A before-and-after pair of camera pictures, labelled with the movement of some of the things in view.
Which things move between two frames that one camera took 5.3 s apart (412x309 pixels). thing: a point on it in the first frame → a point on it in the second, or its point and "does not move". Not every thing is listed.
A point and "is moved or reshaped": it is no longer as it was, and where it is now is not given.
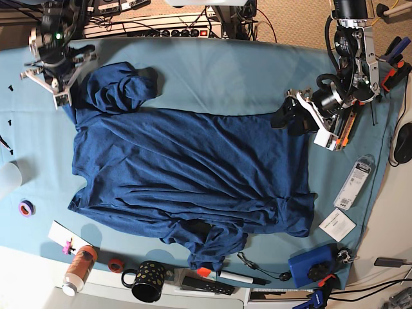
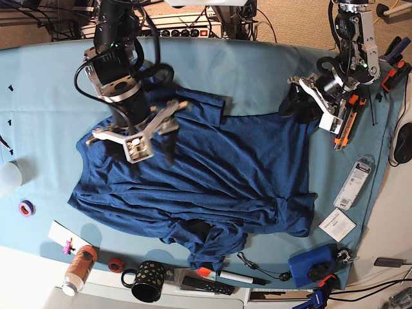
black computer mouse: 403,149 does not move
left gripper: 59,69 → 160,120
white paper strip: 61,234 does not move
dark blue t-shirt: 204,179 is moved or reshaped
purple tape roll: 26,208 does not move
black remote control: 200,284 does not move
